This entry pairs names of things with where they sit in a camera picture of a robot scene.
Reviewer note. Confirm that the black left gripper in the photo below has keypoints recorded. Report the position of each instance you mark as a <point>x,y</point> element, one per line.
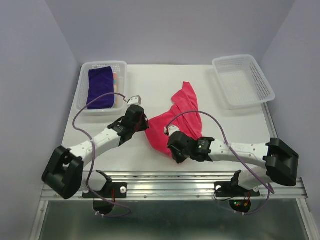
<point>144,126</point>

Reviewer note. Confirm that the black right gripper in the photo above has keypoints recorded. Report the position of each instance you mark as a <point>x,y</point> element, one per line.
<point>178,158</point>

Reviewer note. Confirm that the pink towel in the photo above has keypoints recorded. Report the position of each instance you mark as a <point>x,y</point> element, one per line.
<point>190,123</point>

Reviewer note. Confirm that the blue orange dotted towel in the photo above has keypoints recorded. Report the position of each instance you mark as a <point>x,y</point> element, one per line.
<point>117,86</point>

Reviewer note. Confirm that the purple towel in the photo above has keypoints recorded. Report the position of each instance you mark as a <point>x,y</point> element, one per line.
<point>101,82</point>

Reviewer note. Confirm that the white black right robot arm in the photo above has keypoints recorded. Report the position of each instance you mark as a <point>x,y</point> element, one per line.
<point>265,163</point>

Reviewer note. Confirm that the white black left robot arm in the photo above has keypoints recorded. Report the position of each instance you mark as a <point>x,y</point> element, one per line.
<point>64,172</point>

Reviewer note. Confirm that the white perforated right basket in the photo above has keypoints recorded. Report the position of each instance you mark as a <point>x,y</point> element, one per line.
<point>242,81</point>

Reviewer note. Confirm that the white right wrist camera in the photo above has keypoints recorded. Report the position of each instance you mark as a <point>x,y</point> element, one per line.
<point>168,131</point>

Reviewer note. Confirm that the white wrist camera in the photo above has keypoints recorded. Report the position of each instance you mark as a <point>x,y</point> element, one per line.
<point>135,100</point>
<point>168,131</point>

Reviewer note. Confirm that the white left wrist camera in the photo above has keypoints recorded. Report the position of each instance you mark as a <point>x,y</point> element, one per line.
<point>135,100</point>

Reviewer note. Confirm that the aluminium rail frame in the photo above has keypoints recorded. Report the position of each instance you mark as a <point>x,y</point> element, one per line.
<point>173,202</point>

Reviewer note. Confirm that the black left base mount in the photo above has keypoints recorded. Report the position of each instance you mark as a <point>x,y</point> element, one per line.
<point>110,208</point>

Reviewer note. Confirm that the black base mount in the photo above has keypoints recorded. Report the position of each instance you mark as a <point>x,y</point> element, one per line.
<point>110,208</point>
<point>239,198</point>

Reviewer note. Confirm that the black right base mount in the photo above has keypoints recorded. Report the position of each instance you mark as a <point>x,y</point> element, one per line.
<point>239,198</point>

